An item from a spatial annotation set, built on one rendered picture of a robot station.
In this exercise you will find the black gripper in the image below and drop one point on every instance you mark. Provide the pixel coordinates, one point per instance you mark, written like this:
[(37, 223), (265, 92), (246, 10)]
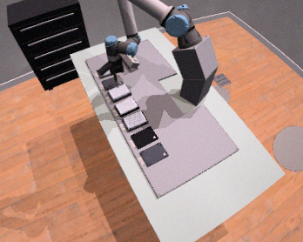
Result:
[(118, 67)]

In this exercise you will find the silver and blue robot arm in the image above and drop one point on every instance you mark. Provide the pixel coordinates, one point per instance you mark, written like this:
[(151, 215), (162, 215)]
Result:
[(176, 22)]

